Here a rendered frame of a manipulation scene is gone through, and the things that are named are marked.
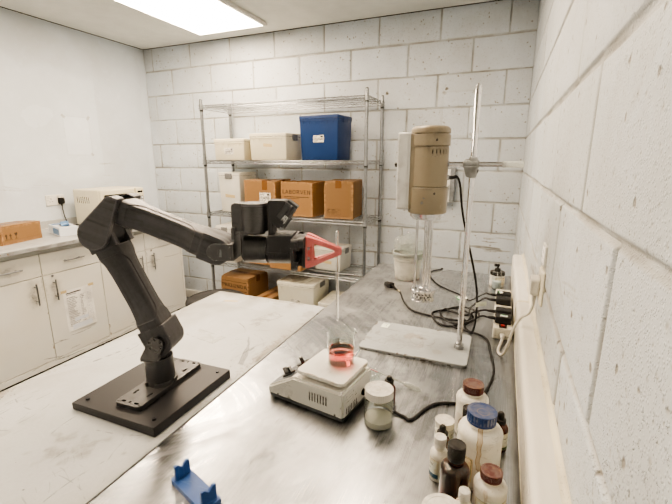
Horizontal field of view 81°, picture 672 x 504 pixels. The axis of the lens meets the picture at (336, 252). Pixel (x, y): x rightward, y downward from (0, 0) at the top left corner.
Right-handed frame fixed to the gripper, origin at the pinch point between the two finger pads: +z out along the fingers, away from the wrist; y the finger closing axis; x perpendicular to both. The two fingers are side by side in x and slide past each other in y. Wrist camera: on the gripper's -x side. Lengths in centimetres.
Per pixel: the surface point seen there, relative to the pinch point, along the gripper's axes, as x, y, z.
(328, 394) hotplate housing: 28.6, -8.0, -1.2
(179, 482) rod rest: 33.8, -27.1, -24.5
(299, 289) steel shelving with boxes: 84, 223, -42
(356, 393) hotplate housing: 30.2, -4.7, 4.6
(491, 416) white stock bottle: 21.4, -23.3, 26.3
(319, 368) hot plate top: 25.8, -2.7, -3.6
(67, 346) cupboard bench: 111, 163, -197
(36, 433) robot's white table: 35, -16, -59
